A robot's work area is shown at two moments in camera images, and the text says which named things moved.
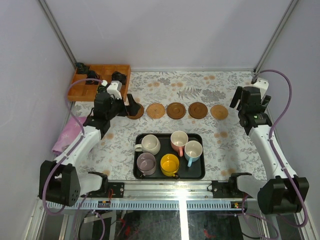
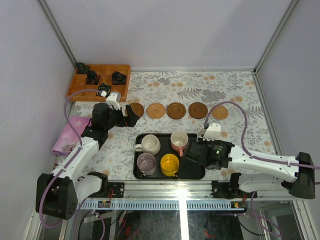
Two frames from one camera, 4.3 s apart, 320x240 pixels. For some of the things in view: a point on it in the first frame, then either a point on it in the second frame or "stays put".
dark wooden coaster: [198, 110] stays put
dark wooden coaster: [176, 110] stays put
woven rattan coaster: [219, 112] stays put
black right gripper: [236, 97] → [202, 142]
